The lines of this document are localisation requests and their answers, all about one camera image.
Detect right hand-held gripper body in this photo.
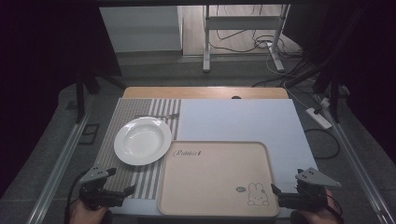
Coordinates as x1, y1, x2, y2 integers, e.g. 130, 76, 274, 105
277, 166, 342, 213

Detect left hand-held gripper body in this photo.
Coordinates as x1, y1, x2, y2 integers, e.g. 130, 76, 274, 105
78, 164, 126, 209

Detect person's left hand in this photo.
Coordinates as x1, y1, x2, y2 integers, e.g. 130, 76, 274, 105
69, 200, 108, 224

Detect person's right hand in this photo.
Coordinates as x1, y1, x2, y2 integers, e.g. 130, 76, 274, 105
290, 189, 343, 224

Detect black floor outlet plate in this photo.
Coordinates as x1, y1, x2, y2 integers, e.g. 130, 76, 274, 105
78, 123, 101, 146

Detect white round plate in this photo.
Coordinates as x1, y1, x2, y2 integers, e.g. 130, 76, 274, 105
113, 116, 173, 167

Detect white power strip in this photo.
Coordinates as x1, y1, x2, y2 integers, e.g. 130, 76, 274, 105
304, 106, 333, 131

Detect beige tray with rabbit print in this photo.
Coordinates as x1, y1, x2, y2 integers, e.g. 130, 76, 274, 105
157, 140, 281, 217

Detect grey striped placemat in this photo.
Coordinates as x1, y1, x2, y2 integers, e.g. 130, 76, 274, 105
94, 98, 182, 201

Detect metal fork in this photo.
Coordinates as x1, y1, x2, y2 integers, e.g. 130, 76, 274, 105
134, 113, 180, 120

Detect white table cover board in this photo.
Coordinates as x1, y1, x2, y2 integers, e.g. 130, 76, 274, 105
109, 98, 318, 217

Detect black metal stand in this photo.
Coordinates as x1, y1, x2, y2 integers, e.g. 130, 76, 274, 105
74, 60, 127, 124
312, 59, 345, 123

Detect white cabinet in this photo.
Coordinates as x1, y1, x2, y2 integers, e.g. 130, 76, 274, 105
99, 6, 184, 54

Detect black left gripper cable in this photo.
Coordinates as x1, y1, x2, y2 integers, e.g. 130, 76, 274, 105
63, 170, 90, 224

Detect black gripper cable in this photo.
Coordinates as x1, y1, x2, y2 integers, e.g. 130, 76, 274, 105
323, 191, 345, 222
63, 170, 90, 224

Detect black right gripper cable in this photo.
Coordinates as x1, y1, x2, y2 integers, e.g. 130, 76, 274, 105
323, 191, 345, 222

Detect black looped floor cable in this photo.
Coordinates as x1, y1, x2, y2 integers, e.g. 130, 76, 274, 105
303, 127, 341, 161

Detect aluminium rail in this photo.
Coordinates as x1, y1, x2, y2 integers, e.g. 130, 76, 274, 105
25, 111, 92, 224
317, 102, 396, 224

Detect bundle of floor cables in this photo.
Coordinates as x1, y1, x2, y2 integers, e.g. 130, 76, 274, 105
250, 32, 317, 89

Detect white metal stand frame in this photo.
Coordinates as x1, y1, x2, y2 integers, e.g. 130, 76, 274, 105
202, 4, 291, 74

